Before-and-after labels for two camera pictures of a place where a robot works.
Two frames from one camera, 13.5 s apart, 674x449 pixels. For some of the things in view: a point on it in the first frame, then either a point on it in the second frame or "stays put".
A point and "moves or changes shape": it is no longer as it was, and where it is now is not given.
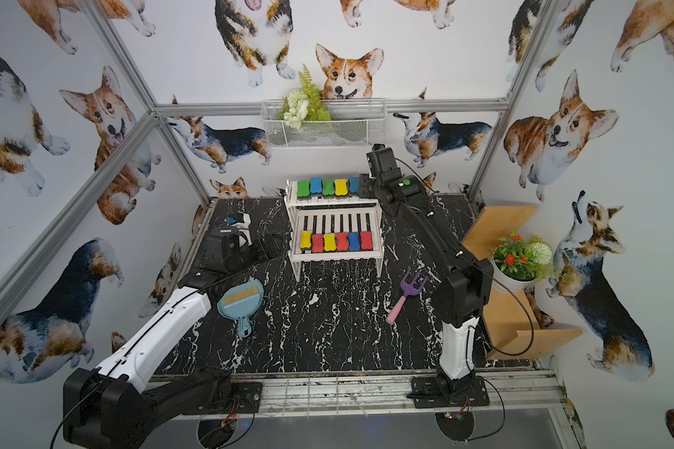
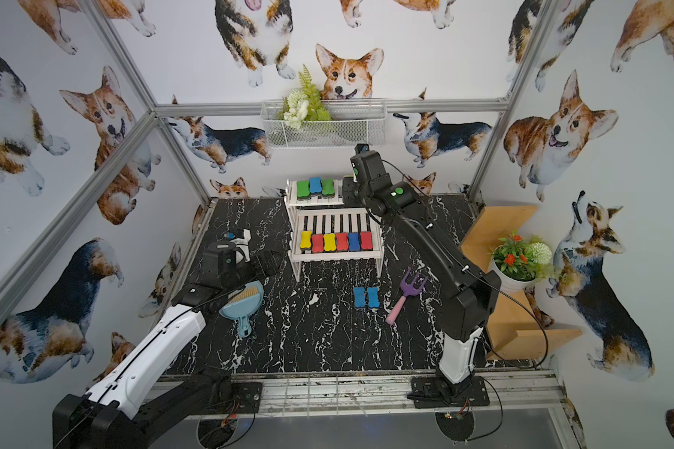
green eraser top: (328, 186) stays put
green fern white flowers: (303, 103) stays put
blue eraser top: (354, 184) moves or changes shape
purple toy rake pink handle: (408, 288) stays put
